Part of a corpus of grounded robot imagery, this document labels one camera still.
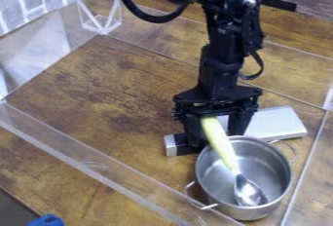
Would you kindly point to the clear acrylic corner bracket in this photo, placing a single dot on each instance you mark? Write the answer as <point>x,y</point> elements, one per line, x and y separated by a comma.
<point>97,23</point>

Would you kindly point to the black and silver block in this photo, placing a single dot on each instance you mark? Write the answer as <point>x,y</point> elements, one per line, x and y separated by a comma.
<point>176,145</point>

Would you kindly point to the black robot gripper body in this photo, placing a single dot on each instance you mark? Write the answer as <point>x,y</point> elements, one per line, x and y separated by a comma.
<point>216,94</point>

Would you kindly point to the clear acrylic barrier panel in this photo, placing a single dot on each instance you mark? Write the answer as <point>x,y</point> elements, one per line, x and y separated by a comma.
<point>82,124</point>

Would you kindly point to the grey flat metal box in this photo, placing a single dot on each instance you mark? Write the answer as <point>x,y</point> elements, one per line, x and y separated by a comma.
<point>275,123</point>

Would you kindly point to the yellow handled metal spoon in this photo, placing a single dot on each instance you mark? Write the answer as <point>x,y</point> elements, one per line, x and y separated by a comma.
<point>247,192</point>

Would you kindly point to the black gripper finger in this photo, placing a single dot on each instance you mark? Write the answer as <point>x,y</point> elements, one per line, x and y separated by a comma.
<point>239,119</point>
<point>193,132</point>

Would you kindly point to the black strip on wall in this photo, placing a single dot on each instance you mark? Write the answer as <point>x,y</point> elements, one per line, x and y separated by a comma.
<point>279,4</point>

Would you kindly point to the blue object at corner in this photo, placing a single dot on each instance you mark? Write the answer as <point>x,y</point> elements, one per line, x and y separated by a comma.
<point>46,220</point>

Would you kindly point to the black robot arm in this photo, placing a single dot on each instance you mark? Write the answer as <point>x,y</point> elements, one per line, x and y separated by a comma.
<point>234,39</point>

